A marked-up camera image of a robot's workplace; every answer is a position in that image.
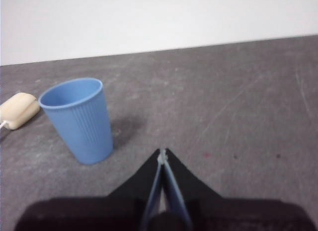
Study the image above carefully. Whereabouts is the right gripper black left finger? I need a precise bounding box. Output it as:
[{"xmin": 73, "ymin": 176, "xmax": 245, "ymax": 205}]
[{"xmin": 14, "ymin": 148, "xmax": 162, "ymax": 231}]

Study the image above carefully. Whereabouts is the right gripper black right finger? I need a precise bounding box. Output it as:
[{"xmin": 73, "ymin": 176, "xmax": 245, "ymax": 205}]
[{"xmin": 161, "ymin": 148, "xmax": 312, "ymax": 231}]

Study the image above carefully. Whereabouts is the blue ribbed plastic cup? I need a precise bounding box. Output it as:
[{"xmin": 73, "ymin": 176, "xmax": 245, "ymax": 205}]
[{"xmin": 38, "ymin": 77, "xmax": 114, "ymax": 165}]

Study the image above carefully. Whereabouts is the grey cup brush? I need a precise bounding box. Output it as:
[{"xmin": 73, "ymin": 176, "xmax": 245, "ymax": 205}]
[{"xmin": 0, "ymin": 92, "xmax": 41, "ymax": 131}]

